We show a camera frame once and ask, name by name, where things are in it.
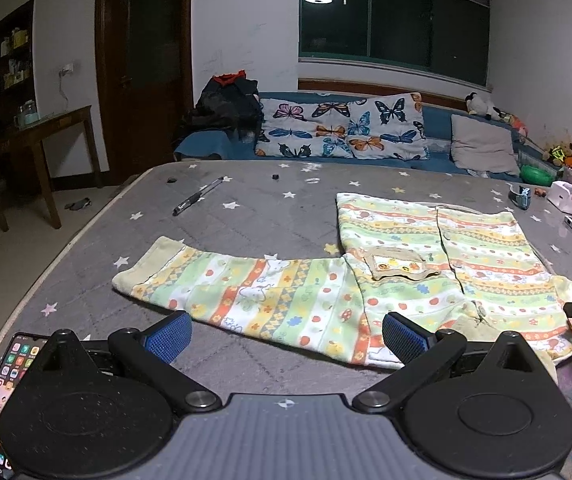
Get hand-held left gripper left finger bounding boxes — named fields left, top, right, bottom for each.
left=21, top=310, right=221, bottom=415

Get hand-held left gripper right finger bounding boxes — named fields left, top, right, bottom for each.
left=353, top=311, right=554, bottom=413

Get patterned green orange child's jacket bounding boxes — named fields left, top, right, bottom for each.
left=112, top=192, right=572, bottom=368

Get dark clothes pile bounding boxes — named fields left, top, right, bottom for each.
left=181, top=74, right=263, bottom=142

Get white box with pink bag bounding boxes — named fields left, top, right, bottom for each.
left=546, top=180, right=572, bottom=219

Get blue smartwatch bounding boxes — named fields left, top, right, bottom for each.
left=508, top=184, right=532, bottom=210

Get green bowl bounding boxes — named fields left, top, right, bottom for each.
left=520, top=164, right=555, bottom=185

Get black and clear pen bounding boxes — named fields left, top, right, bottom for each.
left=173, top=176, right=231, bottom=217

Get grey star-printed tablecloth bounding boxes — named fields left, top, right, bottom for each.
left=0, top=159, right=572, bottom=480

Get black smartphone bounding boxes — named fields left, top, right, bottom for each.
left=0, top=332, right=49, bottom=478

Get yellow and orange plush toys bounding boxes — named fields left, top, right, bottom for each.
left=543, top=142, right=572, bottom=169

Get plain grey pillow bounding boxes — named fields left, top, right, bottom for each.
left=450, top=114, right=521, bottom=177

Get blue sofa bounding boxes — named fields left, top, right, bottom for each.
left=173, top=91, right=551, bottom=183

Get colourful plush toy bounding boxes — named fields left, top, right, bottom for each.
left=500, top=110, right=529, bottom=137

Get butterfly print pillow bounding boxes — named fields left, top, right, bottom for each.
left=347, top=92, right=429, bottom=161
left=255, top=97, right=361, bottom=158

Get black and white plush toy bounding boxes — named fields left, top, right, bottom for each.
left=466, top=92, right=504, bottom=121

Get brown wooden desk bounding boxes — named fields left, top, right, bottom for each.
left=0, top=105, right=104, bottom=232

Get glass jar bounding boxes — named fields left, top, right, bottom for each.
left=13, top=101, right=40, bottom=128

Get dark wooden door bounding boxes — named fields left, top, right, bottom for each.
left=95, top=0, right=194, bottom=188

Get dark glass window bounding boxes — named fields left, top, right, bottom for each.
left=298, top=0, right=491, bottom=88

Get brown wooden sofa rail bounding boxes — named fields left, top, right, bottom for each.
left=298, top=78, right=469, bottom=107

